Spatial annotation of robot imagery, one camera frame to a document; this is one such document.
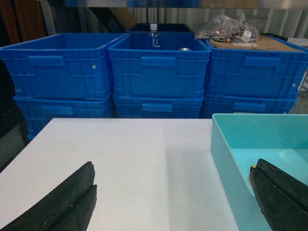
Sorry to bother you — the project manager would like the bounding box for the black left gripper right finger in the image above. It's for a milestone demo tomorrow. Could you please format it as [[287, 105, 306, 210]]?
[[249, 159, 308, 231]]

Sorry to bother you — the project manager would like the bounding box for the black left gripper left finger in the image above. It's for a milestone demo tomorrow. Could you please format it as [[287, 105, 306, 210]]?
[[1, 161, 97, 231]]

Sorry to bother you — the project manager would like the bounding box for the teal plastic tray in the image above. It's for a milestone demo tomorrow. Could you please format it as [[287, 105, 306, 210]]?
[[211, 114, 308, 231]]

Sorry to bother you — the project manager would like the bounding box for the lower left blue crate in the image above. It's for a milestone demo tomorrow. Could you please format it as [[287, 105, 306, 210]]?
[[13, 96, 116, 140]]

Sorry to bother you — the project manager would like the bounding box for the blue crate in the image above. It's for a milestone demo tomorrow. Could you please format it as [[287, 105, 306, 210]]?
[[13, 96, 116, 140], [201, 95, 296, 118], [0, 33, 124, 100], [205, 36, 308, 100], [108, 32, 211, 100], [113, 95, 203, 119]]

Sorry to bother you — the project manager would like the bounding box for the lower middle blue crate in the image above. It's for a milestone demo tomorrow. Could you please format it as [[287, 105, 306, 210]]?
[[113, 95, 203, 119]]

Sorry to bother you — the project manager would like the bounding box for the lower right blue crate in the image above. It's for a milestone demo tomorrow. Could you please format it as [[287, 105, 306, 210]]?
[[201, 95, 296, 118]]

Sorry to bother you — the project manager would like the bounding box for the upper right blue crate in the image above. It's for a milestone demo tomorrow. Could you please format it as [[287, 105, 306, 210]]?
[[205, 36, 308, 100]]

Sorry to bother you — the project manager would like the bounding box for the upper left blue crate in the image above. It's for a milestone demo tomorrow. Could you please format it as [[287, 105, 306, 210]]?
[[0, 33, 124, 100]]

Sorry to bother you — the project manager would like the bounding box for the brown cardboard sheet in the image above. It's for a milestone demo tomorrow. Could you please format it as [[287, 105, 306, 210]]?
[[209, 35, 303, 52]]

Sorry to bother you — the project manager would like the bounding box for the upper middle blue crate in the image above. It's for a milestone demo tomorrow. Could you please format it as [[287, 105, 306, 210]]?
[[108, 32, 211, 100]]

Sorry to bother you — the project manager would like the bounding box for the clear bag of parts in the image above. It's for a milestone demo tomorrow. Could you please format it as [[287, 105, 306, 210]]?
[[194, 13, 261, 43]]

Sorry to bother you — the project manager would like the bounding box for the clear plastic water bottle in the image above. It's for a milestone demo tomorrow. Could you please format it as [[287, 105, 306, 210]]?
[[147, 24, 161, 50]]

